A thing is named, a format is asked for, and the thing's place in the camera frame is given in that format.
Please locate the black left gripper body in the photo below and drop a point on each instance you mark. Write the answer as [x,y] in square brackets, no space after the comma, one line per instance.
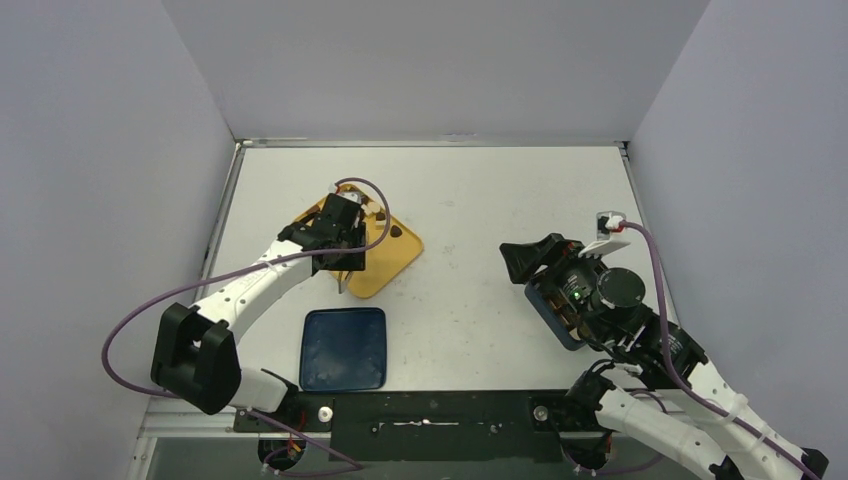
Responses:
[347,261]

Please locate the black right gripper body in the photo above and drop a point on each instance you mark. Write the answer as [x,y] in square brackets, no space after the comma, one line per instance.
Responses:
[542,279]

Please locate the blue chocolate box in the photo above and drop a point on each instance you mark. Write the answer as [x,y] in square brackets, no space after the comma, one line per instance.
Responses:
[553,320]

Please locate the metal tweezers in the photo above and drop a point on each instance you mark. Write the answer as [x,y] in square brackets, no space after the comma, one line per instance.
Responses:
[343,280]

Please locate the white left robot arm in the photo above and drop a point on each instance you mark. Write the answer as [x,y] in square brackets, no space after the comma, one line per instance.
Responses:
[196,357]

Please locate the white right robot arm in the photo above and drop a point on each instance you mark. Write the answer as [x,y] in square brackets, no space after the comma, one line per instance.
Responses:
[654,384]

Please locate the yellow tray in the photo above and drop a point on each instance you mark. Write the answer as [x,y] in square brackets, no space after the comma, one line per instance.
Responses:
[389,257]

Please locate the blue box lid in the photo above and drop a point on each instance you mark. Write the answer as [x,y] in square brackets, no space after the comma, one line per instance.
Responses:
[343,350]

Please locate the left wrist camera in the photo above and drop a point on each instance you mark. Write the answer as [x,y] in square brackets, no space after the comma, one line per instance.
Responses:
[351,193]

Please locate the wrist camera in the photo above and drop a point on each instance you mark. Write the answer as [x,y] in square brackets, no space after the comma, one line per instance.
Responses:
[351,193]
[609,235]

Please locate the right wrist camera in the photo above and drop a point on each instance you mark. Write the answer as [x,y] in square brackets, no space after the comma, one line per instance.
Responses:
[609,235]

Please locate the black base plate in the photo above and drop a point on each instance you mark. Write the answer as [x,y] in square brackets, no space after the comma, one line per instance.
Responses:
[443,425]

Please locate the aluminium frame rail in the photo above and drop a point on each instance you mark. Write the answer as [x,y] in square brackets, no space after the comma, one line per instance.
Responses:
[174,418]

